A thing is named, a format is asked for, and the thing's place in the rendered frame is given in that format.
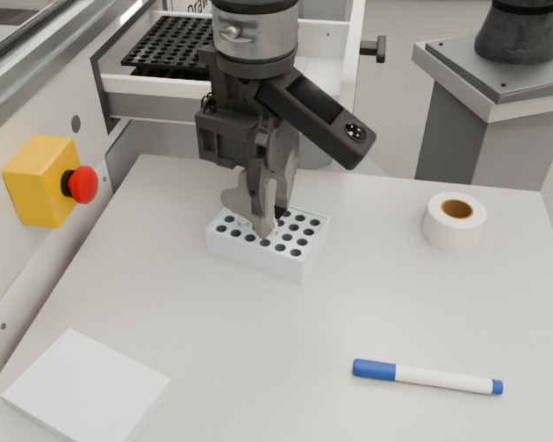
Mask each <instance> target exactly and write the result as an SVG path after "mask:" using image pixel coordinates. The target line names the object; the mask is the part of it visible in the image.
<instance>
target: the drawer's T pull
mask: <svg viewBox="0 0 553 442"><path fill-rule="evenodd" d="M385 48H386V37H385V36H384V35H379V36H378V37H377V42H376V41H368V40H362V41H361V42H360V48H359V54H360V55H371V56H377V57H376V63H384V62H385Z"/></svg>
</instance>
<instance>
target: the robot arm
mask: <svg viewBox="0 0 553 442"><path fill-rule="evenodd" d="M211 7H212V28H213V39H212V40H211V43H210V44H209V45H208V46H206V45H204V46H201V47H200V48H199V49H198V58H199V63H202V64H206V65H209V69H210V78H211V89H212V92H209V93H208V94H207V96H204V97H203V98H202V100H201V109H200V110H199V111H198V112H197V113H196V114H195V122H196V130H197V145H198V153H199V159H202V160H208V161H210V162H214V163H216V165H217V166H221V167H223V168H230V169H232V170H234V168H235V167H236V166H240V167H244V168H245V169H243V170H242V171H241V172H240V173H239V179H238V186H237V187H236V188H233V189H225V190H223V191H222V192H221V194H220V201H221V202H222V204H223V205H224V206H225V207H226V208H228V209H229V210H231V211H233V212H235V213H236V214H238V215H240V216H242V217H244V218H245V219H247V220H249V221H250V222H251V223H252V224H253V226H254V228H255V232H256V234H257V236H258V237H259V238H260V239H266V238H267V237H268V236H269V235H270V233H271V232H272V231H273V230H274V227H275V225H274V213H275V219H278V220H279V218H281V217H282V215H283V214H284V213H285V212H286V211H287V210H288V208H289V204H290V200H291V193H292V190H293V184H294V179H295V174H296V173H297V165H298V153H299V142H300V138H299V132H301V133H302V134H303V135H305V136H306V137H307V138H308V139H309V140H311V142H312V143H314V144H315V145H316V146H318V147H319V148H320V149H321V150H323V151H324V152H325V153H326V154H328V155H329V156H330V157H331V158H333V159H334V160H335V161H337V162H338V163H339V164H340V165H342V166H343V167H344V168H345V169H347V170H353V169H355V168H356V166H357V165H358V164H359V163H360V162H361V161H362V160H363V158H364V157H365V155H366V154H367V153H368V151H369V150H370V149H371V147H372V146H373V144H374V143H375V141H376V139H377V135H376V133H375V132H373V131H372V130H371V129H370V128H369V127H368V126H367V125H366V124H364V123H363V122H362V121H361V120H359V119H358V118H357V117H356V116H354V115H353V114H352V113H351V112H349V111H348V110H347V109H345V108H344V107H343V106H342V105H341V104H339V103H338V102H337V101H335V100H334V99H333V98H332V97H331V96H330V95H328V93H326V92H325V91H324V90H323V89H321V88H320V87H319V86H318V85H316V84H315V83H314V82H312V81H311V80H310V79H309V78H307V77H306V76H305V75H304V74H302V73H301V72H300V71H299V70H297V69H296V68H295V67H294V66H293V65H294V61H295V46H296V45H297V43H298V0H211ZM474 49H475V51H476V52H477V53H478V54H479V55H481V56H483V57H484V58H486V59H488V60H491V61H497V62H500V63H505V64H512V65H534V64H540V63H544V62H546V61H550V60H552V59H553V0H492V6H491V9H490V10H489V12H488V14H487V16H486V18H485V21H484V23H483V25H482V27H481V29H480V30H479V31H478V33H477V36H476V39H475V45H474ZM209 94H212V95H211V96H209ZM205 97H206V99H207V100H206V101H205V102H204V99H205ZM203 104H204V105H203ZM212 106H213V107H212ZM208 109H209V111H208V112H207V113H205V111H207V110H208ZM201 133H202V135H201ZM202 141H203V144H202ZM274 197H275V205H274Z"/></svg>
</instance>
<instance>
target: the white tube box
mask: <svg viewBox="0 0 553 442"><path fill-rule="evenodd" d="M274 220H275V221H276V222H277V232H276V236H274V237H271V236H268V237H267V238H266V239H260V238H259V237H258V236H257V234H256V232H255V228H254V226H253V224H252V223H251V222H250V221H249V220H248V226H246V227H240V226H239V223H238V214H236V213H235V212H233V211H231V210H229V209H228V208H226V207H225V208H224V209H223V210H222V211H221V212H220V213H219V214H218V216H216V217H215V218H214V220H213V221H212V222H211V223H210V224H209V226H208V227H207V228H206V229H205V236H206V244H207V252H208V253H209V254H212V255H215V256H218V257H220V258H223V259H226V260H230V261H233V262H235V263H238V264H241V265H243V266H246V267H251V268H253V269H256V270H258V271H261V272H264V273H266V274H271V275H274V276H276V277H279V278H282V279H284V280H286V281H289V282H294V283H297V284H300V285H302V284H303V282H304V281H305V278H306V277H307V276H308V274H309V272H310V271H311V269H312V267H313V265H314V263H315V261H316V260H317V259H318V257H319V256H320V253H321V251H322V250H323V248H324V246H325V245H326V243H327V242H328V234H329V224H330V217H327V216H324V215H320V214H318V213H314V212H311V211H309V210H303V209H300V208H297V207H294V206H290V205H289V208H288V210H287V211H286V212H285V213H284V214H283V215H282V217H281V218H279V220H278V219H275V213H274Z"/></svg>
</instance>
